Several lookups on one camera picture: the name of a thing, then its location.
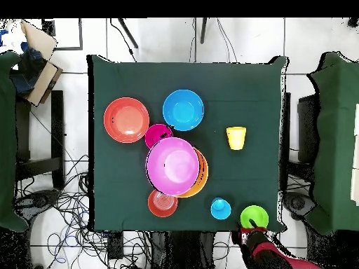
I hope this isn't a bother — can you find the green bowl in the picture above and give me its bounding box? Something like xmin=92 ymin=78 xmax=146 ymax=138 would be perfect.
xmin=240 ymin=205 xmax=270 ymax=230

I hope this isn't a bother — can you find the large orange bowl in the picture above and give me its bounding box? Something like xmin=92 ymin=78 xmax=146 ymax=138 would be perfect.
xmin=175 ymin=147 xmax=209 ymax=199

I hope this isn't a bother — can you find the small red-orange bowl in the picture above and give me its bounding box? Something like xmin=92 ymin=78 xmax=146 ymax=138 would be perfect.
xmin=147 ymin=189 xmax=179 ymax=219

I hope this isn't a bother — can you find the yellow cup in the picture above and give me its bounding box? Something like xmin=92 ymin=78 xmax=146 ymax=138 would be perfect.
xmin=228 ymin=137 xmax=247 ymax=151
xmin=226 ymin=126 xmax=248 ymax=140

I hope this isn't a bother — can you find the large magenta bowl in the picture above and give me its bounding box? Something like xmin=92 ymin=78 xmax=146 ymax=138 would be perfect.
xmin=144 ymin=137 xmax=201 ymax=197

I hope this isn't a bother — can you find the blue bowl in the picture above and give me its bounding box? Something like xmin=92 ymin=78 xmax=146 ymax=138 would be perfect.
xmin=162 ymin=89 xmax=205 ymax=132

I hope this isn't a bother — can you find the blue cup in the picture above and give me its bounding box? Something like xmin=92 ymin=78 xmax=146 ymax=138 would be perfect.
xmin=210 ymin=197 xmax=232 ymax=221

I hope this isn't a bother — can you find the black cabinet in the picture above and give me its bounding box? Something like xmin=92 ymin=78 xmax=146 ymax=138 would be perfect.
xmin=297 ymin=94 xmax=319 ymax=163

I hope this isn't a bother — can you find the dark green side cloth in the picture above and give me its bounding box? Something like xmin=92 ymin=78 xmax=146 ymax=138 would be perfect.
xmin=306 ymin=50 xmax=359 ymax=236
xmin=0 ymin=50 xmax=29 ymax=233

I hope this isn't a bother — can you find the small crimson bowl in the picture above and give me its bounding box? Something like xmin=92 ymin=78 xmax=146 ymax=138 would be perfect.
xmin=144 ymin=123 xmax=174 ymax=150

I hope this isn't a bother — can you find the wide red-orange bowl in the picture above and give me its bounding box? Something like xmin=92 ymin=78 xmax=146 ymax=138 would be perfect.
xmin=103 ymin=97 xmax=150 ymax=144

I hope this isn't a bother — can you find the dark green tablecloth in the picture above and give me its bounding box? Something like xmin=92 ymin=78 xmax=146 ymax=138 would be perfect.
xmin=87 ymin=54 xmax=287 ymax=233

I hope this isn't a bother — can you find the black tripod leg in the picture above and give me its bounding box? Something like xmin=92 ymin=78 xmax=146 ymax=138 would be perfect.
xmin=199 ymin=18 xmax=209 ymax=45
xmin=117 ymin=18 xmax=140 ymax=49

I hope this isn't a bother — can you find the dark blue cloth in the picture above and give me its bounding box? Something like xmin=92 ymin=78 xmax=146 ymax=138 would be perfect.
xmin=10 ymin=41 xmax=47 ymax=96

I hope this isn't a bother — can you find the cardboard box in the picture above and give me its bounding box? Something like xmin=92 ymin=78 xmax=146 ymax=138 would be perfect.
xmin=11 ymin=20 xmax=64 ymax=108

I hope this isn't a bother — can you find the grey pedestal foot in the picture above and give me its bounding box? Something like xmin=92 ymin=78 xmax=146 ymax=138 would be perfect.
xmin=282 ymin=191 xmax=318 ymax=221

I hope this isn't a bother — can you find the black stool frame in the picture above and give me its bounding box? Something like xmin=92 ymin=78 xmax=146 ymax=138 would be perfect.
xmin=15 ymin=90 xmax=66 ymax=190

